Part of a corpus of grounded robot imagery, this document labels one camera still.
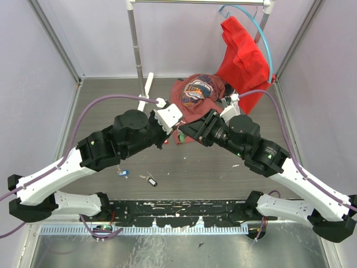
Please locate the blue clothes hanger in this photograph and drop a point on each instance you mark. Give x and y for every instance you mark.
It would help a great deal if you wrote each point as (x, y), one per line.
(267, 10)

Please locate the key with black tag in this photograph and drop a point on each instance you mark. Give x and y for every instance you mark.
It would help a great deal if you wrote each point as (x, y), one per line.
(149, 178)

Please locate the faded red t-shirt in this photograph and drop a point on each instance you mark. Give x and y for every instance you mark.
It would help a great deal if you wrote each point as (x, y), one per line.
(196, 95)

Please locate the key with blue tag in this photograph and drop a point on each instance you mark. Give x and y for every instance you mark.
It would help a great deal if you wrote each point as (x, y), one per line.
(122, 173)

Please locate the white cable duct strip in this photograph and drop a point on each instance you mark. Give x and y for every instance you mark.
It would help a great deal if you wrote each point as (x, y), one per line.
(76, 229)

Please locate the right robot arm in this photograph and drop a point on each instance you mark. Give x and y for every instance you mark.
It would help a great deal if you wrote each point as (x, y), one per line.
(327, 212)

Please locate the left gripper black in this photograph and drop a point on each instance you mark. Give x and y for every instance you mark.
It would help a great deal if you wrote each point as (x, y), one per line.
(165, 135)

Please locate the large metal keyring with clips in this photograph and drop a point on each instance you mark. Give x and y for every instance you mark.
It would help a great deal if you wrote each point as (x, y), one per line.
(178, 131)

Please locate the key with green tag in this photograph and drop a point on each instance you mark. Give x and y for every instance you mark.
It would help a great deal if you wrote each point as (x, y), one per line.
(182, 137)

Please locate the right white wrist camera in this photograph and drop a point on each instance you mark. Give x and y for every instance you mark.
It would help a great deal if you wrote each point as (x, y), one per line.
(231, 107)

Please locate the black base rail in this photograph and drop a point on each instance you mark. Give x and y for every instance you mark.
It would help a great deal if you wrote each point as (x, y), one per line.
(177, 213)

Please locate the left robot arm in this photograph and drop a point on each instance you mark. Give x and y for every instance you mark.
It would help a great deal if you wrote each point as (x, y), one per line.
(131, 132)

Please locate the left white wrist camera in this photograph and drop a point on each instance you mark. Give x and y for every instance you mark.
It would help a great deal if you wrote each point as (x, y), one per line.
(168, 115)

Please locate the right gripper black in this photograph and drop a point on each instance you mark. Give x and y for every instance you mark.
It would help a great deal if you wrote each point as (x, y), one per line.
(200, 129)

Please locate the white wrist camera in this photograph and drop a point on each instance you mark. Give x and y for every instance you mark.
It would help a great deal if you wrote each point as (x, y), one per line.
(231, 107)
(168, 115)

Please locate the bright red shirt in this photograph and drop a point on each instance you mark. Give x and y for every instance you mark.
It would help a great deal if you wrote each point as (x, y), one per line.
(244, 66)

